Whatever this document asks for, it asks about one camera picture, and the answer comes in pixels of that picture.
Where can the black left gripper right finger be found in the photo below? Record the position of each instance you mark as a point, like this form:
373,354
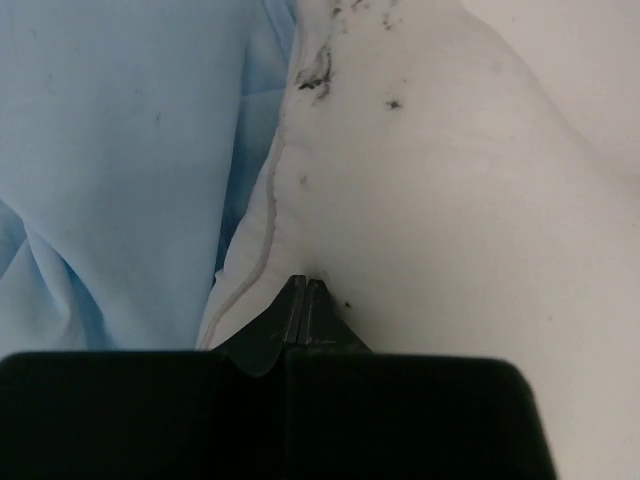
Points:
320,326

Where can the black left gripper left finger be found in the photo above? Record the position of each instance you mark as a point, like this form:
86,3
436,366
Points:
255,349

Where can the white pillow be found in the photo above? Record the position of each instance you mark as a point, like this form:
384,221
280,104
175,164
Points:
421,170

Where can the light blue pillowcase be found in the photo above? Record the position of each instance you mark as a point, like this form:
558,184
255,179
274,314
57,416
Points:
132,133

